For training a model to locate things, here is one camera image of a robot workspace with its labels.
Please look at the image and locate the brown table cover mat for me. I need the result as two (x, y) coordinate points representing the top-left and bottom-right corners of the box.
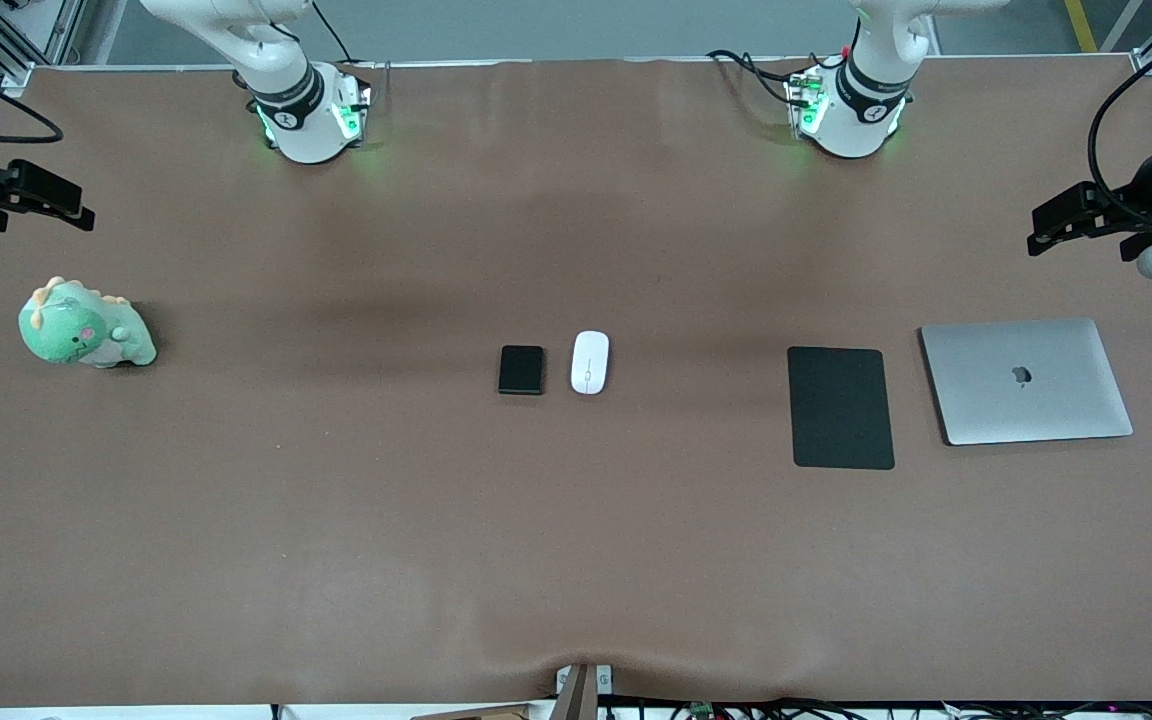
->
(0, 55), (1152, 707)

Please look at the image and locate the small black phone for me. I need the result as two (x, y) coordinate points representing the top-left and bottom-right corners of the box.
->
(497, 345), (545, 396)

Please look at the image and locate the silver closed laptop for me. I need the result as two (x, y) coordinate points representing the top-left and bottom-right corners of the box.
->
(919, 318), (1134, 447)

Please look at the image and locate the black left arm base cable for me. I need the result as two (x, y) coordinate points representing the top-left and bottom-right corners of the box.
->
(706, 48), (802, 109)

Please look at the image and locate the black right arm base cable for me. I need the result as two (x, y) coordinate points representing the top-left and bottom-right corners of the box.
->
(311, 0), (355, 63)

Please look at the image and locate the white computer mouse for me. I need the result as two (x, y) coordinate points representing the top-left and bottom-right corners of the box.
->
(570, 330), (610, 396)

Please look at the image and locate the black mouse pad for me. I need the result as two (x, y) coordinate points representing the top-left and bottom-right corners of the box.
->
(787, 346), (896, 470)

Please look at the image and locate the black arm base cable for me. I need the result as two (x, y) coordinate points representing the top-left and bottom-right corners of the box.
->
(706, 48), (802, 109)
(311, 0), (355, 63)

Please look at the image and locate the green dinosaur plush toy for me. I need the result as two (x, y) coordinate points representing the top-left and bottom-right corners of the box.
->
(18, 276), (158, 369)

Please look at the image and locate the metal bracket with brown post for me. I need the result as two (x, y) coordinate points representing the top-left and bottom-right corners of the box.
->
(554, 662), (617, 720)

